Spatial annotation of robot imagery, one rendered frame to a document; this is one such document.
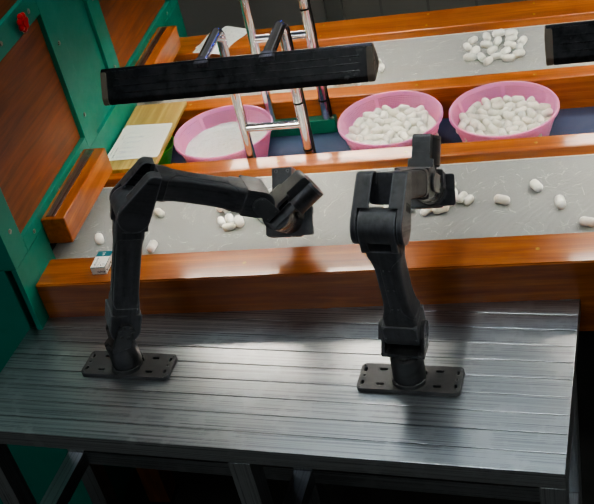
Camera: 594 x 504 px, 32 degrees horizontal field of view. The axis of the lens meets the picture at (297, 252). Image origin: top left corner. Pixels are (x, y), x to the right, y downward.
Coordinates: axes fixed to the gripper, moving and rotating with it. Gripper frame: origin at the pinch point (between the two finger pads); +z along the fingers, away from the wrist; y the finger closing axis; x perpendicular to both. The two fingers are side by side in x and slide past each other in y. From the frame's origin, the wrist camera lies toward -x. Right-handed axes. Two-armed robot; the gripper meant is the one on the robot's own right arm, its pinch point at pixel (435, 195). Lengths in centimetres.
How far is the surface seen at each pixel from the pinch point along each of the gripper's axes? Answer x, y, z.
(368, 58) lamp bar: -28.6, 11.7, -8.6
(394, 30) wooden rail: -56, 19, 73
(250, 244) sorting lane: 8.3, 42.0, 1.6
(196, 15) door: -108, 126, 206
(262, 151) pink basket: -18, 48, 34
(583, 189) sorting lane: -0.5, -30.6, 12.0
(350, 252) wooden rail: 11.7, 17.6, -6.1
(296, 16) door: -103, 81, 205
